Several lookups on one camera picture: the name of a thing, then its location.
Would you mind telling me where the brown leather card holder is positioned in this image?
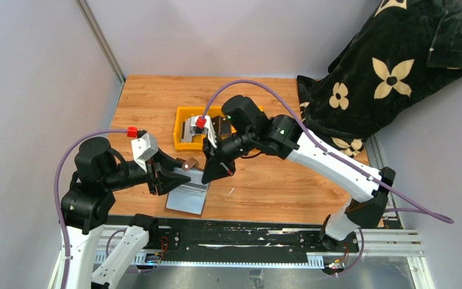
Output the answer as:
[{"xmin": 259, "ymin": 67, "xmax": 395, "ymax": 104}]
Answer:
[{"xmin": 165, "ymin": 158, "xmax": 210, "ymax": 217}]

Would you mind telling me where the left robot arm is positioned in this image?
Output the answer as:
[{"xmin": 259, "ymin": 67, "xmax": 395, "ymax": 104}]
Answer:
[{"xmin": 53, "ymin": 132, "xmax": 191, "ymax": 288}]

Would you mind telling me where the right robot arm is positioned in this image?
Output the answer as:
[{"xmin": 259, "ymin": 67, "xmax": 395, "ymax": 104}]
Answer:
[{"xmin": 196, "ymin": 95, "xmax": 396, "ymax": 251}]

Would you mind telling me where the silver card in tray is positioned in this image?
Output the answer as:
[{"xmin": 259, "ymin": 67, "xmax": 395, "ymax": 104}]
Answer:
[{"xmin": 180, "ymin": 116, "xmax": 198, "ymax": 143}]

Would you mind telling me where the black card in tray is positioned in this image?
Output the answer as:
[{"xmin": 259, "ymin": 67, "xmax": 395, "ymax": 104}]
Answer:
[{"xmin": 211, "ymin": 116, "xmax": 232, "ymax": 137}]

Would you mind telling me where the yellow compartment tray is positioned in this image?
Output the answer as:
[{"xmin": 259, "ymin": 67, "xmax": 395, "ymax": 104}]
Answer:
[{"xmin": 173, "ymin": 105, "xmax": 265, "ymax": 152}]

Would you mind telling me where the black floral blanket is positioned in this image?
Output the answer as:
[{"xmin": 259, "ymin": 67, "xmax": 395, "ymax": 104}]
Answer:
[{"xmin": 297, "ymin": 1, "xmax": 462, "ymax": 157}]

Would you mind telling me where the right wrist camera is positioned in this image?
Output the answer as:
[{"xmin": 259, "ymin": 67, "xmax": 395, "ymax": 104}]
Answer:
[{"xmin": 188, "ymin": 116, "xmax": 217, "ymax": 150}]

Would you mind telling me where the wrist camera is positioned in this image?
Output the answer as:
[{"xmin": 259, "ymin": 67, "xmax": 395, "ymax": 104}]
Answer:
[
  {"xmin": 188, "ymin": 116, "xmax": 217, "ymax": 150},
  {"xmin": 131, "ymin": 133, "xmax": 159, "ymax": 173}
]

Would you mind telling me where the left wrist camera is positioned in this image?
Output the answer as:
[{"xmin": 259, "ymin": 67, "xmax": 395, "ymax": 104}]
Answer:
[{"xmin": 131, "ymin": 133, "xmax": 159, "ymax": 173}]

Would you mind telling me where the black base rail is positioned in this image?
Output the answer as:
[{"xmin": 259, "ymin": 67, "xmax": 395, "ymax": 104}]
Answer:
[{"xmin": 103, "ymin": 215, "xmax": 359, "ymax": 269}]

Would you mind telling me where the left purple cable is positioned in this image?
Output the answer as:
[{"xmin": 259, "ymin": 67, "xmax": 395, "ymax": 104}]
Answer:
[{"xmin": 53, "ymin": 126, "xmax": 140, "ymax": 289}]

